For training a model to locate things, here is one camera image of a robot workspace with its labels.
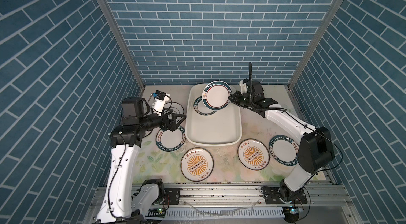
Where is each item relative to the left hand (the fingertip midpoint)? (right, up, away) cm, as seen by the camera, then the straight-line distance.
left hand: (178, 113), depth 67 cm
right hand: (+23, +8, +19) cm, 31 cm away
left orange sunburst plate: (+7, -29, +16) cm, 33 cm away
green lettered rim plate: (-10, -18, +24) cm, 32 cm away
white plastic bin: (+21, -12, +27) cm, 36 cm away
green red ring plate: (+17, +9, +24) cm, 30 cm away
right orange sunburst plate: (+38, -25, +20) cm, 49 cm away
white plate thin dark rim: (-10, +1, +40) cm, 42 cm away
